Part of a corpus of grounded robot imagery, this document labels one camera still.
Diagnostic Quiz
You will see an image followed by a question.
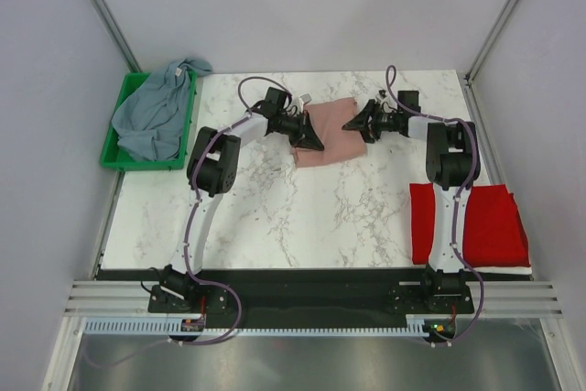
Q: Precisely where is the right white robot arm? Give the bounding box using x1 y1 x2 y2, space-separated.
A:
342 91 480 313

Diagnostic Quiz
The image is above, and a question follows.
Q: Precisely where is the white cable duct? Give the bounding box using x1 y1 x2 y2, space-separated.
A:
229 315 429 338
83 317 206 336

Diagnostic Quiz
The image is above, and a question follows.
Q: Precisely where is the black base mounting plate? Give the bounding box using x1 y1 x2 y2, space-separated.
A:
146 266 472 332

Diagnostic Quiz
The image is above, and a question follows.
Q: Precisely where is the left aluminium corner post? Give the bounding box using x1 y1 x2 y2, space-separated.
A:
90 0 142 72

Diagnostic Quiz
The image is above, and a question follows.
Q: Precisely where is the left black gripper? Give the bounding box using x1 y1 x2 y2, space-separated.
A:
277 112 324 153

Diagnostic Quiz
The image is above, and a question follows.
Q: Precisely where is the right aluminium corner post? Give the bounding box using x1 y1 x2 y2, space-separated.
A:
463 0 522 88

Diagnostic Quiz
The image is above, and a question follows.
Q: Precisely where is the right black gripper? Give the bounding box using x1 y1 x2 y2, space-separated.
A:
342 101 400 146

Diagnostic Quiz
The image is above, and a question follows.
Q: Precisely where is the folded red t shirt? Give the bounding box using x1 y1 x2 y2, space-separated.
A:
409 183 531 267

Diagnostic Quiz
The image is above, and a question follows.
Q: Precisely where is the aluminium corner post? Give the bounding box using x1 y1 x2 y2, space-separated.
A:
463 0 522 88
90 0 142 72

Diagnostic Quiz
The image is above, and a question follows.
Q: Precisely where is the aluminium rail frame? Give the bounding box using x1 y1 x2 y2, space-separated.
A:
43 271 562 390

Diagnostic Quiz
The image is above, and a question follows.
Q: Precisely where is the left white cable duct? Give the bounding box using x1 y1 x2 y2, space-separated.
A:
83 317 206 336

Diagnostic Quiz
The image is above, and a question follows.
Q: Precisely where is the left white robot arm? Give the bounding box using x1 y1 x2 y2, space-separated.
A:
148 83 325 314

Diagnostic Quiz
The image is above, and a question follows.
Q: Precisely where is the green plastic bin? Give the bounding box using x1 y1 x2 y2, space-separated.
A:
100 71 199 172

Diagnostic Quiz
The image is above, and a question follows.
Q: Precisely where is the grey-blue t shirt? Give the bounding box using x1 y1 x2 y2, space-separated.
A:
112 58 212 162

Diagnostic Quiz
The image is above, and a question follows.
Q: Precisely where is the pink t shirt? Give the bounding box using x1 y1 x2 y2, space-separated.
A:
291 97 367 168

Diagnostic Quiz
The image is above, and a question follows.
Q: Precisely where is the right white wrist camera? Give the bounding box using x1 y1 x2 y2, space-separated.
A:
375 90 386 104

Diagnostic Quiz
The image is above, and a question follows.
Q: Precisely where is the right white cable duct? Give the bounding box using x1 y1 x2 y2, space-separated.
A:
229 315 429 338

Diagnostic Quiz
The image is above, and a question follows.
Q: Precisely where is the folded white t shirt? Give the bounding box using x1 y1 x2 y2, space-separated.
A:
473 266 532 276

